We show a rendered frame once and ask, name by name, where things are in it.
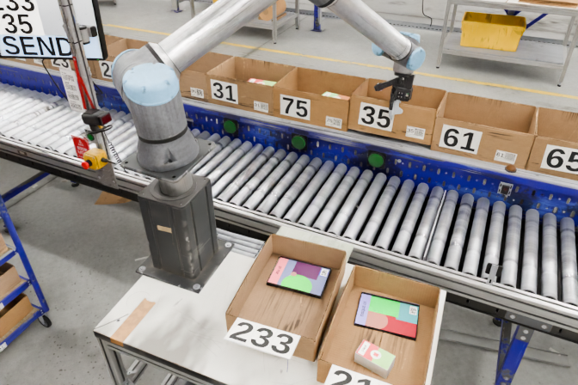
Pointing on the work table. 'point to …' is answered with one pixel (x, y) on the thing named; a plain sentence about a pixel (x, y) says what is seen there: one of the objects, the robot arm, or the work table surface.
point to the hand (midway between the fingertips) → (390, 116)
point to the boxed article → (374, 358)
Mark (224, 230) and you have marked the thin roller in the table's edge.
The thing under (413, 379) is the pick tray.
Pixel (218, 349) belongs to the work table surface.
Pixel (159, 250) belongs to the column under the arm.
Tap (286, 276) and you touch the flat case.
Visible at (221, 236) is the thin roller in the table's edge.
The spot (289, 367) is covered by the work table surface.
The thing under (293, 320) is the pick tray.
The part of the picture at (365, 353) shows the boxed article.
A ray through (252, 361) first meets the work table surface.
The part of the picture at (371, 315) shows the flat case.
